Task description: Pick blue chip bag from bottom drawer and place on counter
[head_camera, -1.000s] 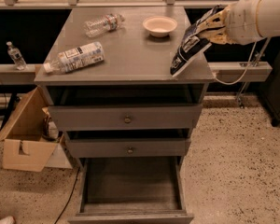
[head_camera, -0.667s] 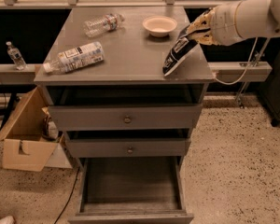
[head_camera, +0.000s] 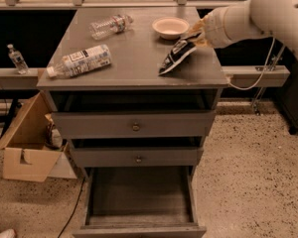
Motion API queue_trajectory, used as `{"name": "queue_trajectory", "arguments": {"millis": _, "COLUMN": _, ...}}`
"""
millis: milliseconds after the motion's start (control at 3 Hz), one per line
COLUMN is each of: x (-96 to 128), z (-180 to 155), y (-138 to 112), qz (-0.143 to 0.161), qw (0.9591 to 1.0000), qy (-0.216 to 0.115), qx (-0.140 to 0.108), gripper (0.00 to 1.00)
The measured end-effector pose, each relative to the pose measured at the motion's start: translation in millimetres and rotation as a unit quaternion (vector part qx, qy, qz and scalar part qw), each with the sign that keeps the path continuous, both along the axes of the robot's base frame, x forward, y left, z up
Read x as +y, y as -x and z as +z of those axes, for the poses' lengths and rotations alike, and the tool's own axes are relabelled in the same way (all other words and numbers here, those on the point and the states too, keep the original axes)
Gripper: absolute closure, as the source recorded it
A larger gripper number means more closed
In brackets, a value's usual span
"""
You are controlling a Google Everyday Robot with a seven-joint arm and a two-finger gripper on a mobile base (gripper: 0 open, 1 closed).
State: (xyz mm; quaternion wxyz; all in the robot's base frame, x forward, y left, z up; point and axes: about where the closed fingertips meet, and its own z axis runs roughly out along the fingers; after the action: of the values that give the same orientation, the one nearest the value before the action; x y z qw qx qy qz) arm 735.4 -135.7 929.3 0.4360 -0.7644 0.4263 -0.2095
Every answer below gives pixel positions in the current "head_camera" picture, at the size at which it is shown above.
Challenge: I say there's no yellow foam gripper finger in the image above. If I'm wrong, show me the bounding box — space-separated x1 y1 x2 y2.
188 18 207 37
194 35 212 48

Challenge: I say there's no red white object on floor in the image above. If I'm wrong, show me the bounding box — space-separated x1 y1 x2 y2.
0 229 17 238

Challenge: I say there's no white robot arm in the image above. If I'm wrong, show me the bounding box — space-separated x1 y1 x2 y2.
188 0 298 60

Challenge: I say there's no white cable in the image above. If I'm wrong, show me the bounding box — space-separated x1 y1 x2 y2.
226 37 276 91

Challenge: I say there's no small upright water bottle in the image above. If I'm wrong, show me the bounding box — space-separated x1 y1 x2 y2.
7 44 29 74

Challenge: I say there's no grey wooden drawer cabinet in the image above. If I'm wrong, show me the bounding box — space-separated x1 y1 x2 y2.
36 6 230 190

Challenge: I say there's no open cardboard box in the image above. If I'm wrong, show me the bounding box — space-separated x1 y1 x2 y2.
0 93 76 182

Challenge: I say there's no metal diagonal pole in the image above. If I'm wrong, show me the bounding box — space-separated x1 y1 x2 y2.
251 45 289 116

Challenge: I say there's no grey top drawer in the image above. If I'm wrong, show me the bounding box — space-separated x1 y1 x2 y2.
52 111 215 139

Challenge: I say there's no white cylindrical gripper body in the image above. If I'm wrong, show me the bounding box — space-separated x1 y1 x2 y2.
204 6 235 48

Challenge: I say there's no clear crushed water bottle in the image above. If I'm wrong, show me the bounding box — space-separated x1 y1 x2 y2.
89 14 133 40

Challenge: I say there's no blue chip bag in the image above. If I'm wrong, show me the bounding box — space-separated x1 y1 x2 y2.
159 33 200 75

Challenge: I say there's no black floor cable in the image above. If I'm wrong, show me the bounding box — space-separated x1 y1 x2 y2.
57 177 86 238

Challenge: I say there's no dark cabinet at right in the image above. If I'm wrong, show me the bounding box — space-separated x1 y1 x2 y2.
275 59 298 136

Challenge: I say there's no white paper bowl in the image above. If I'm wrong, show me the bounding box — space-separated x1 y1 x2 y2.
152 17 190 40

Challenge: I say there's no grey middle drawer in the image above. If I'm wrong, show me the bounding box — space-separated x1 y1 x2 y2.
71 146 203 168

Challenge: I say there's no white labelled plastic bottle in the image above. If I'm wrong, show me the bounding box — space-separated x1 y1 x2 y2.
47 45 111 78

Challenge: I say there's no grey open bottom drawer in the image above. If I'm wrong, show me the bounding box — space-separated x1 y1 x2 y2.
74 167 206 238

